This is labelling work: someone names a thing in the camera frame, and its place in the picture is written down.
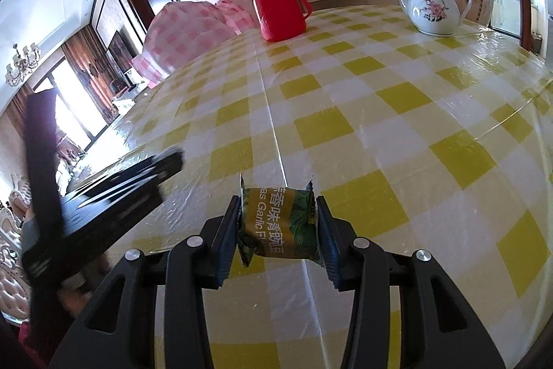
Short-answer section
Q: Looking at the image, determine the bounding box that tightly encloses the yellow checkered tablecloth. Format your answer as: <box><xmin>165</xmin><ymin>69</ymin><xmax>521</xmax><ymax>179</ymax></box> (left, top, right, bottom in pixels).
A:
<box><xmin>79</xmin><ymin>6</ymin><xmax>552</xmax><ymax>367</ymax></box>

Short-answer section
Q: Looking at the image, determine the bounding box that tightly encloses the white floral teapot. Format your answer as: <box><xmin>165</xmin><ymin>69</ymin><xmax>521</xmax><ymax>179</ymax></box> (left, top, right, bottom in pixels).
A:
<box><xmin>399</xmin><ymin>0</ymin><xmax>474</xmax><ymax>37</ymax></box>

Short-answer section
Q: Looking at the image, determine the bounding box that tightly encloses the wall television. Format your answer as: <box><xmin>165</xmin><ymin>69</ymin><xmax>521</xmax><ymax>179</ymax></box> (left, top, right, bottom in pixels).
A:
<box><xmin>108</xmin><ymin>31</ymin><xmax>135</xmax><ymax>72</ymax></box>

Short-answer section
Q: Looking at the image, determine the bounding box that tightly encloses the crystal chandelier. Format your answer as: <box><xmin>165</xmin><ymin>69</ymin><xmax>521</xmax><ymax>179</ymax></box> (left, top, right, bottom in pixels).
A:
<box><xmin>6</xmin><ymin>43</ymin><xmax>41</xmax><ymax>87</ymax></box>

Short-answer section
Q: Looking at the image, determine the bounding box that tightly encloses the pink checkered chair cover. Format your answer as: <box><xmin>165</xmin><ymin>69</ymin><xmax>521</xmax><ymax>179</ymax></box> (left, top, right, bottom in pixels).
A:
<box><xmin>131</xmin><ymin>0</ymin><xmax>256</xmax><ymax>88</ymax></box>

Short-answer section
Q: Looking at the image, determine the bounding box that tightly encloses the green garlic pea packet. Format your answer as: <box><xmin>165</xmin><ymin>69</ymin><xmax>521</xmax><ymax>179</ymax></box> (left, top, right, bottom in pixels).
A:
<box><xmin>237</xmin><ymin>184</ymin><xmax>321</xmax><ymax>267</ymax></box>

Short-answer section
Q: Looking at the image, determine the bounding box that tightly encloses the white tv cabinet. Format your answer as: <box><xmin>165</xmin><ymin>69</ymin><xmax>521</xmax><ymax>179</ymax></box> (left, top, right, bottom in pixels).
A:
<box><xmin>112</xmin><ymin>83</ymin><xmax>147</xmax><ymax>115</ymax></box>

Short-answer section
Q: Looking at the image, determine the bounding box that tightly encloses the red thermos jug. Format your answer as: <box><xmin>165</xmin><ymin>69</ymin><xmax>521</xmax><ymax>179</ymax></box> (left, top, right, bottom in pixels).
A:
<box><xmin>252</xmin><ymin>0</ymin><xmax>312</xmax><ymax>42</ymax></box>

